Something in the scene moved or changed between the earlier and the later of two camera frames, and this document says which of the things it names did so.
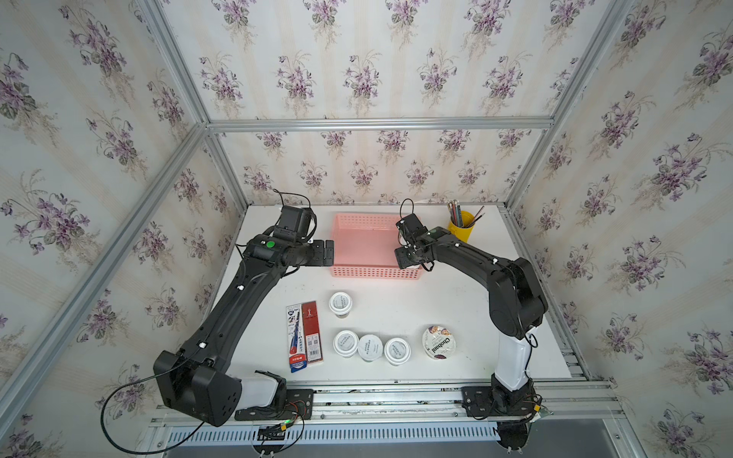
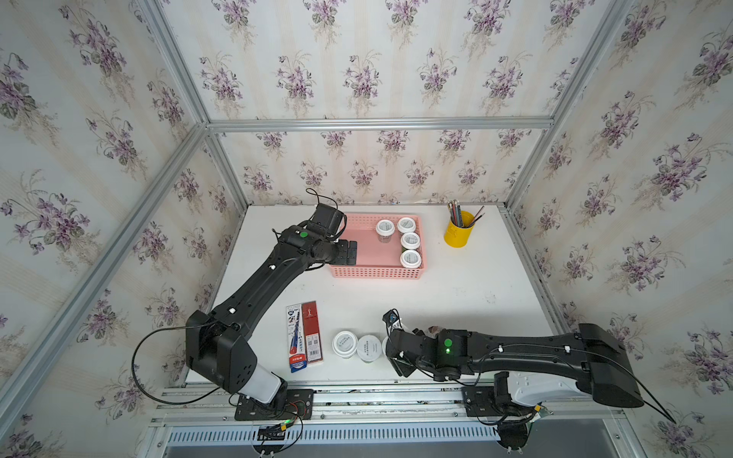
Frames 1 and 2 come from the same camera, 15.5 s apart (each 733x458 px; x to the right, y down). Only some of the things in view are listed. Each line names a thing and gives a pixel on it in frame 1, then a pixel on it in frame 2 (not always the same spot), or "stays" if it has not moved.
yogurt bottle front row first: x=345 y=343 stays
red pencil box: x=311 y=332 stays
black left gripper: x=318 y=257 -> x=342 y=256
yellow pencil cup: x=463 y=233 stays
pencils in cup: x=456 y=214 stays
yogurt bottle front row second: x=370 y=347 stays
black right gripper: x=401 y=260 -> x=401 y=370
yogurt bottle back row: x=340 y=303 -> x=385 y=229
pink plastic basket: x=365 y=247 stays
